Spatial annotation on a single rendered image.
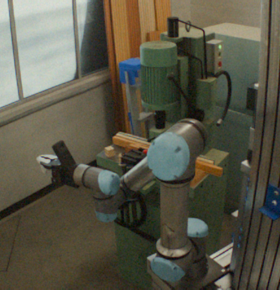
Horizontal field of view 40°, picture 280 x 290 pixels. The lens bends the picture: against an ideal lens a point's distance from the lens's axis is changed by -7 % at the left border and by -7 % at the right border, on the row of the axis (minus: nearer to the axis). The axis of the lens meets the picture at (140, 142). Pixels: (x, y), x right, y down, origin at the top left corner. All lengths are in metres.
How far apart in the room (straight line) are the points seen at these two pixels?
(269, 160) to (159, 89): 0.83
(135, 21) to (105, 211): 2.51
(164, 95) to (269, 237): 0.89
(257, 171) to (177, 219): 0.29
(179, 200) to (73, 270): 1.71
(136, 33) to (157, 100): 1.82
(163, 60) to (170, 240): 0.89
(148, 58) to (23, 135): 1.59
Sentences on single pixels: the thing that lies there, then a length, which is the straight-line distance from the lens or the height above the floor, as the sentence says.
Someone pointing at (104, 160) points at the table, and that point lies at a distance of 2.16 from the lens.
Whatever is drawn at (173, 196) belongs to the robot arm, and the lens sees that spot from 1.15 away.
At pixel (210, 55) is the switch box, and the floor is 1.41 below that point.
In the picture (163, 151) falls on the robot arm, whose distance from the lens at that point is 1.06.
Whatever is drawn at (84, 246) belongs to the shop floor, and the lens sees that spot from 2.95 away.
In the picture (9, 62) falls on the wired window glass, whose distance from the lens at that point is 3.06.
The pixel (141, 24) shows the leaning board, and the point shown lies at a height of 1.29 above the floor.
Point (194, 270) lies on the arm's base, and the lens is 1.50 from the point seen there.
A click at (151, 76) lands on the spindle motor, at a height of 1.37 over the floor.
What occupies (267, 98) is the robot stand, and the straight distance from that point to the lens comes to 1.16.
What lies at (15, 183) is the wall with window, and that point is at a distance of 3.28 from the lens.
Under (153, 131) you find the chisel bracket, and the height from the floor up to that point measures 1.07.
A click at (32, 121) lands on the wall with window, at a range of 3.20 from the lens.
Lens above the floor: 1.94
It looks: 27 degrees down
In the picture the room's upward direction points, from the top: 2 degrees counter-clockwise
